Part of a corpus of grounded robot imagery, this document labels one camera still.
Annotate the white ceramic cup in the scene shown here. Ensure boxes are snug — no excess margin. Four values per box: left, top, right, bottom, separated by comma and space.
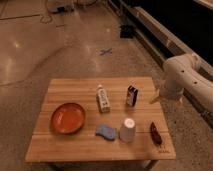
119, 118, 136, 143

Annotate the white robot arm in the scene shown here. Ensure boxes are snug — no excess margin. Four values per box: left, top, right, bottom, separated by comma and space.
149, 53, 213, 112

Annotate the white glue bottle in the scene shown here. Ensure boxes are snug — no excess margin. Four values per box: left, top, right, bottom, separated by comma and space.
97, 85, 110, 113

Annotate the wooden table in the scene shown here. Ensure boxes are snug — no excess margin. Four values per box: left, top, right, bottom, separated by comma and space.
25, 77, 176, 163

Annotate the blue sponge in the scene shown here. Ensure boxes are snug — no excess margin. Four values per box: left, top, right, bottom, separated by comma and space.
95, 124, 116, 141

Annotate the orange round plate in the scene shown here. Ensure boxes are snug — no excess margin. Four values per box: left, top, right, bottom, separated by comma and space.
50, 103, 86, 134

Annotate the black box on floor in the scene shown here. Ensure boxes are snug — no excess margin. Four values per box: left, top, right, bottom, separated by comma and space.
120, 25, 134, 38

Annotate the dark red chili pepper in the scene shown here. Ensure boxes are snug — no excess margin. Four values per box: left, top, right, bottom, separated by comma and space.
150, 123, 162, 145

